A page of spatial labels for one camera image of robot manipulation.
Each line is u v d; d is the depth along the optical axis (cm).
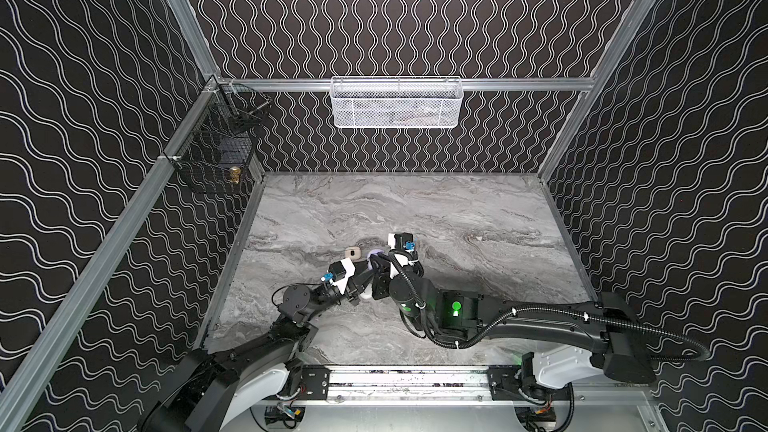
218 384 42
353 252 95
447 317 51
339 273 60
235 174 82
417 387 75
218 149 92
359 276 71
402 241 57
